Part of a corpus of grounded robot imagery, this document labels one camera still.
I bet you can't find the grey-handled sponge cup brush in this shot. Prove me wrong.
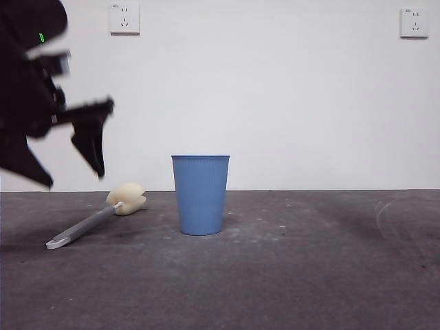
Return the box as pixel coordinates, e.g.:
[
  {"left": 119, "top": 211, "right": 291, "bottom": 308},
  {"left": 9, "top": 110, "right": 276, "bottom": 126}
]
[{"left": 45, "top": 182, "right": 148, "bottom": 250}]

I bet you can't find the blue ribbed plastic cup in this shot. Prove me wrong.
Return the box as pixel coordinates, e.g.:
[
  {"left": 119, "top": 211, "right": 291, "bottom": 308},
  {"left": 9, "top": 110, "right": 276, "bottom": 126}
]
[{"left": 170, "top": 154, "right": 232, "bottom": 237}]

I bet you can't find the white wall socket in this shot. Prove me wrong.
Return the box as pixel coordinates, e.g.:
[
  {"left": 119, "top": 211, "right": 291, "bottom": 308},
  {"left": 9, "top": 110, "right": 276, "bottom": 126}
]
[
  {"left": 110, "top": 2, "right": 142, "bottom": 36},
  {"left": 399, "top": 8, "right": 430, "bottom": 39}
]

